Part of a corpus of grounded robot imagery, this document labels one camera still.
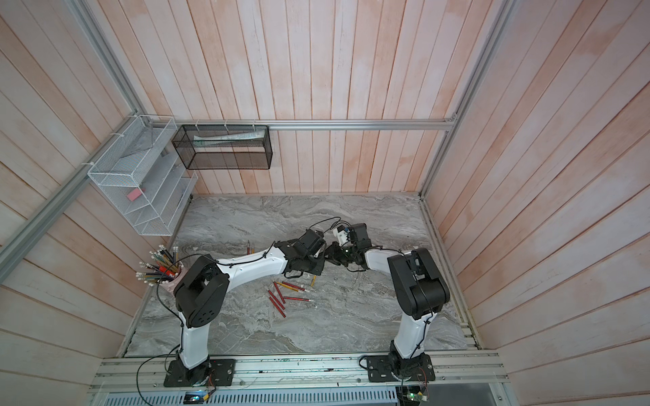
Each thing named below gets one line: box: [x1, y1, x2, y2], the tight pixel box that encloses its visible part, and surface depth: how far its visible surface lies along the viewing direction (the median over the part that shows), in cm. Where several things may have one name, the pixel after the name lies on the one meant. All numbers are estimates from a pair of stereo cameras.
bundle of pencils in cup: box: [135, 244, 183, 286], surface depth 83 cm
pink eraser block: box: [126, 187, 143, 202], surface depth 84 cm
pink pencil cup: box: [159, 265, 189, 300], surface depth 83 cm
